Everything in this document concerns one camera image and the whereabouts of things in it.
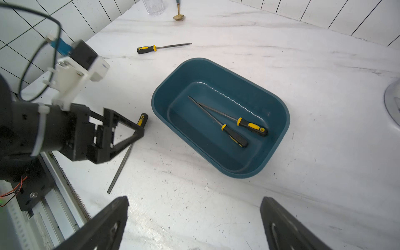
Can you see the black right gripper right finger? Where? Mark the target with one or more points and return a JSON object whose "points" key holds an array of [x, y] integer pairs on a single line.
{"points": [[284, 232]]}

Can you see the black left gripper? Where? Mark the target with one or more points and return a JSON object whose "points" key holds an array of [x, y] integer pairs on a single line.
{"points": [[71, 133]]}

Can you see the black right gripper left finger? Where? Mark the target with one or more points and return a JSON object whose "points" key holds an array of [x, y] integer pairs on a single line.
{"points": [[102, 232]]}

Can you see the file tool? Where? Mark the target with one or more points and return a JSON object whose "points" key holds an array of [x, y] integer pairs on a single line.
{"points": [[241, 122], [125, 162], [154, 48], [235, 136]]}

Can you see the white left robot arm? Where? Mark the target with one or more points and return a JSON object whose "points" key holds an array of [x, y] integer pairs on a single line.
{"points": [[27, 129]]}

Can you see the teal storage box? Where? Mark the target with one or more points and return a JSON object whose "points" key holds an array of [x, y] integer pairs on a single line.
{"points": [[215, 86]]}

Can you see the clear drinking glass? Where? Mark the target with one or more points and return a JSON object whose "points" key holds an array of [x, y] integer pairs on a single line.
{"points": [[154, 7]]}

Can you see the chrome glass holder stand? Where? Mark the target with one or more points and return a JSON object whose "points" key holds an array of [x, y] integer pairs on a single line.
{"points": [[392, 101]]}

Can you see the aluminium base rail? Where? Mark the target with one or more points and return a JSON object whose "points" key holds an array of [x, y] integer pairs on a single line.
{"points": [[54, 214]]}

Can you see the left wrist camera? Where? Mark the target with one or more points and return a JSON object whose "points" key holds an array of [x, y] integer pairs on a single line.
{"points": [[71, 73]]}

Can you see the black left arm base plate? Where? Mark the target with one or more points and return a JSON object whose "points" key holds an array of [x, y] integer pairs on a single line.
{"points": [[38, 182]]}

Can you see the gold spoon green handle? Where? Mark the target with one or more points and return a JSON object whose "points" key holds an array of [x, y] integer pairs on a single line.
{"points": [[179, 16]]}

